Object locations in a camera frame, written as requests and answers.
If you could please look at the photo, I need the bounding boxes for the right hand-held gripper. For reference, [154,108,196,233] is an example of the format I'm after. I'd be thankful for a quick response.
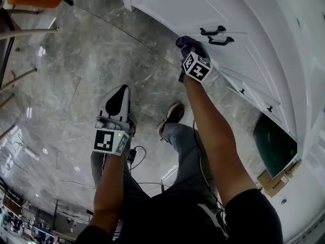
[178,51,213,83]

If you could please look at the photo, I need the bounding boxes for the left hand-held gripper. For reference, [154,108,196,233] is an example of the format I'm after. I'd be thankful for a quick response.
[92,84,133,157]

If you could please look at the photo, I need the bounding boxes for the dark blue cloth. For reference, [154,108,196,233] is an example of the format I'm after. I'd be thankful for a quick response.
[175,35,208,60]

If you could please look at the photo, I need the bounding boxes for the white cabinet door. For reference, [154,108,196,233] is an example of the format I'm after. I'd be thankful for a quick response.
[181,31,282,104]
[131,0,249,39]

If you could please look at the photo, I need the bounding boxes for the person's left forearm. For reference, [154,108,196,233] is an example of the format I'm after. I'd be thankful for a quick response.
[88,150,129,236]

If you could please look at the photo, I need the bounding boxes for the person's right forearm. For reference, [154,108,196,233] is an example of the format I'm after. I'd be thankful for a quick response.
[183,74,261,207]

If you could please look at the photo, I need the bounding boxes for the white drawer with black knob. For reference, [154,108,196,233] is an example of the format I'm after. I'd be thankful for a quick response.
[250,95,297,139]
[226,81,267,113]

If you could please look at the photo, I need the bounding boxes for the white vanity cabinet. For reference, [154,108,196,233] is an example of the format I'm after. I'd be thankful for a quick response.
[117,0,325,167]

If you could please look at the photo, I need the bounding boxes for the person's left shoe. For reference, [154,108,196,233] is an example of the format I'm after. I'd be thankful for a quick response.
[126,112,139,138]

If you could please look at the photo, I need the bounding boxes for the person's shoe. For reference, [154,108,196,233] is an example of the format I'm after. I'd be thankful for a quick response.
[126,112,139,138]
[156,102,186,141]

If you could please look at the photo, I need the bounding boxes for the person's right shoe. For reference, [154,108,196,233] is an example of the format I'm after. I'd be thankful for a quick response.
[156,102,186,141]

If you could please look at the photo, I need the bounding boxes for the black battery pack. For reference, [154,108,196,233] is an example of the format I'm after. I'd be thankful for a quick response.
[126,148,138,164]

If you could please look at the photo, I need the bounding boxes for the person's grey trousers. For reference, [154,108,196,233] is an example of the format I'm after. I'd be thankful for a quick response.
[90,122,221,213]

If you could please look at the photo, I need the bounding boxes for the wooden chair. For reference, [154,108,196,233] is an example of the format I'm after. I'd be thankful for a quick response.
[0,8,59,141]

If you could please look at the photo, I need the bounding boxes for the person's black shirt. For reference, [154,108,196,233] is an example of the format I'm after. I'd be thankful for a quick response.
[75,188,284,244]

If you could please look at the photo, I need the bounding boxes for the cardboard box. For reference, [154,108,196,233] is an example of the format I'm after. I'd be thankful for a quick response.
[256,158,303,198]

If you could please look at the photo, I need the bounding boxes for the cluttered storage shelf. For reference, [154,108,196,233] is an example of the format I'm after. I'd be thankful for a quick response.
[0,179,89,244]

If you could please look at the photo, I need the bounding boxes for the black door handle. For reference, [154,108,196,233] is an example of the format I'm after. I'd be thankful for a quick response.
[207,36,235,46]
[199,25,227,37]

